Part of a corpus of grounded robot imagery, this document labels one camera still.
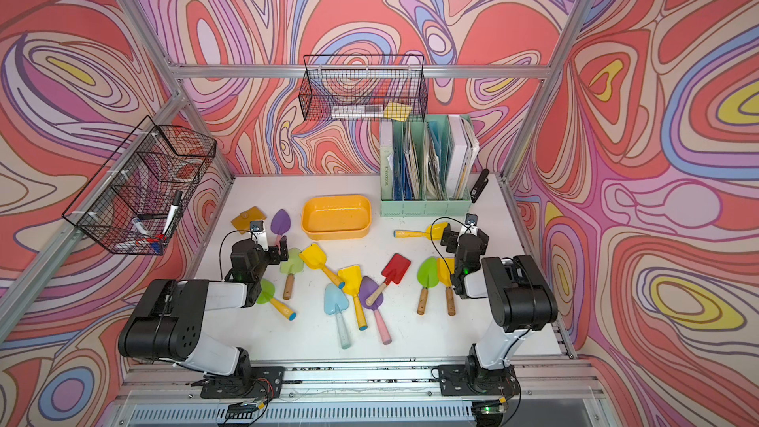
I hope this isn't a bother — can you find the yellow shovel wooden handle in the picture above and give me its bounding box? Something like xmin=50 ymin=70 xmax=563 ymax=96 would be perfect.
xmin=437 ymin=257 xmax=457 ymax=316

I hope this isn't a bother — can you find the yellow storage box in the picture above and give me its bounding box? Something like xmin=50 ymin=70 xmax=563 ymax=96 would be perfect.
xmin=302 ymin=195 xmax=372 ymax=241

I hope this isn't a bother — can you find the red shovel wooden handle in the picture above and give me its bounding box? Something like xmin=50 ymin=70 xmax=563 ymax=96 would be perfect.
xmin=367 ymin=253 xmax=411 ymax=306

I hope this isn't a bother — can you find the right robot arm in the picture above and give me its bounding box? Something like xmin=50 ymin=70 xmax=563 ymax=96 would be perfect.
xmin=435 ymin=213 xmax=559 ymax=399

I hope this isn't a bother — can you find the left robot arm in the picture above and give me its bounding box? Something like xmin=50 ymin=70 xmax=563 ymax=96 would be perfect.
xmin=118 ymin=221 xmax=289 ymax=401

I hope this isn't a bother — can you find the black stapler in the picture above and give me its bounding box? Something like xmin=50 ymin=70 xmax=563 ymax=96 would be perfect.
xmin=470 ymin=169 xmax=490 ymax=204

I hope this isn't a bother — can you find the light blue trowel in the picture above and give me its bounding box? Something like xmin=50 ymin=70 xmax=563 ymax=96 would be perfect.
xmin=324 ymin=284 xmax=352 ymax=349

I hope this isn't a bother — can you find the mint green file organizer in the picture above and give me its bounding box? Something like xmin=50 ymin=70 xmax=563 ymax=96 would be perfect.
xmin=379 ymin=115 xmax=472 ymax=217

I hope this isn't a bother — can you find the white book in organizer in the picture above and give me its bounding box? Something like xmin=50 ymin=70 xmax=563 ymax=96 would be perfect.
xmin=446 ymin=115 xmax=480 ymax=200

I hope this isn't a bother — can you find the black white marker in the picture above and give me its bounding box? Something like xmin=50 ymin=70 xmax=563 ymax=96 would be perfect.
xmin=162 ymin=190 xmax=183 ymax=236

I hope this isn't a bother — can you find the yellow sponge in basket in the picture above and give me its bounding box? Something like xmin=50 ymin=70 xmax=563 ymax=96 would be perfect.
xmin=383 ymin=102 xmax=413 ymax=122

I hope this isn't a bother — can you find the light green trowel wooden handle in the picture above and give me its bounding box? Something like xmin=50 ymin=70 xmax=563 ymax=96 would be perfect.
xmin=280 ymin=248 xmax=304 ymax=300

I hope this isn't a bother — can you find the purple trowel pink handle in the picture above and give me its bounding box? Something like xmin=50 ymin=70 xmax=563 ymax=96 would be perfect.
xmin=359 ymin=276 xmax=393 ymax=345
xmin=271 ymin=209 xmax=292 ymax=245

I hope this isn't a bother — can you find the yellow scoop orange handle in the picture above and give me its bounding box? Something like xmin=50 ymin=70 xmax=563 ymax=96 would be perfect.
xmin=300 ymin=243 xmax=345 ymax=289

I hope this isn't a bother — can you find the green trowel yellow handle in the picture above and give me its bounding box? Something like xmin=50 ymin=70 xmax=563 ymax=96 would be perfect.
xmin=256 ymin=279 xmax=296 ymax=321

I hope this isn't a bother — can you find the purple trowel pink handle front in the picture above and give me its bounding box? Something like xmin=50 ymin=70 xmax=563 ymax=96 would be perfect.
xmin=359 ymin=276 xmax=393 ymax=345

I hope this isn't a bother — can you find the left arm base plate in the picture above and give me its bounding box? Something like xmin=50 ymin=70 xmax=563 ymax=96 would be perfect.
xmin=201 ymin=366 xmax=285 ymax=401

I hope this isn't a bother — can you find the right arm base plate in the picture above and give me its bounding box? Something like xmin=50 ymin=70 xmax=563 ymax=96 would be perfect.
xmin=436 ymin=364 xmax=521 ymax=399

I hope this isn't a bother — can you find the black wire basket left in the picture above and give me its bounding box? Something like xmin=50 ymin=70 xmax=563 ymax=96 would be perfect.
xmin=62 ymin=117 xmax=217 ymax=256

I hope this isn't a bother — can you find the black wire basket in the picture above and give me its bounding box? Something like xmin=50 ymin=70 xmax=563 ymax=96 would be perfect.
xmin=62 ymin=117 xmax=217 ymax=256
xmin=298 ymin=53 xmax=428 ymax=122

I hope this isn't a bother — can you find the black wire basket back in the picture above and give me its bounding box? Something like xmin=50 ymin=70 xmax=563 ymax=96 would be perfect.
xmin=298 ymin=53 xmax=428 ymax=122

